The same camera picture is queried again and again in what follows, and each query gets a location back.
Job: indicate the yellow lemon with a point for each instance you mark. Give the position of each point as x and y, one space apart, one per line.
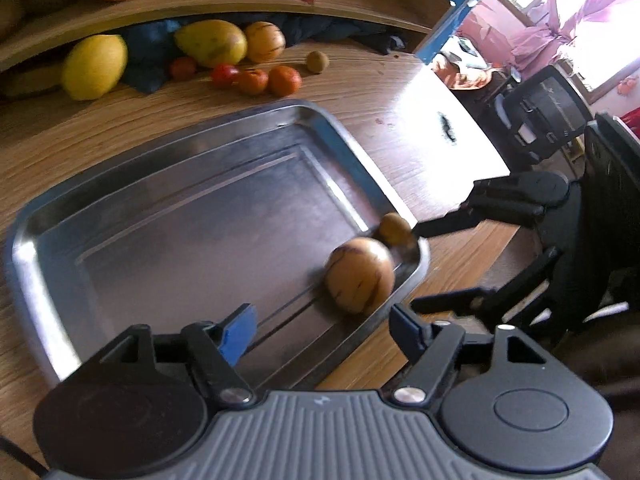
95 67

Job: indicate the small orange tangerine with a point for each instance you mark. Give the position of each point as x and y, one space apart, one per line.
285 81
251 81

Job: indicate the orange patterned blanket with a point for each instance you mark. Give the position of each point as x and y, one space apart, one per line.
465 72

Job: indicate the dark brown cloth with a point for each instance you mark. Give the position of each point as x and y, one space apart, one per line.
615 360

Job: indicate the orange striped round fruit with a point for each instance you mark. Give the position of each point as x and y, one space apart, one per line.
264 41

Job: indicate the red cherry tomato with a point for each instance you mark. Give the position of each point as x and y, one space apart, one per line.
224 75
182 68

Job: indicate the metal tray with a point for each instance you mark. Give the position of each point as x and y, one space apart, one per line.
175 220

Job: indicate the black office chair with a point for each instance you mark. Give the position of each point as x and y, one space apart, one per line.
545 95

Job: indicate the wooden shelf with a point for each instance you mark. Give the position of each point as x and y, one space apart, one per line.
250 5

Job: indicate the long brown bread roll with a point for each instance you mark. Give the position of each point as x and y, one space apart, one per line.
30 82

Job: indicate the pink curtain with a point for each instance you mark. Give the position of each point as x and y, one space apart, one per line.
565 5

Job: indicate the yellow green mango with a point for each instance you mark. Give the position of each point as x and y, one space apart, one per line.
212 42

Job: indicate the tan striped round fruit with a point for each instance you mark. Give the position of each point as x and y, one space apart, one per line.
357 275

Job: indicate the dark blue quilted jacket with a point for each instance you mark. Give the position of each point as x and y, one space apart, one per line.
150 55

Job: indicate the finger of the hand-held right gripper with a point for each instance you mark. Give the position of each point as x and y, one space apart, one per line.
515 195
480 300

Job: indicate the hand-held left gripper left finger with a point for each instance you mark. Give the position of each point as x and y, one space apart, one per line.
240 332

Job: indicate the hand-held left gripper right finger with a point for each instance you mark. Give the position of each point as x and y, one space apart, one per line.
405 329

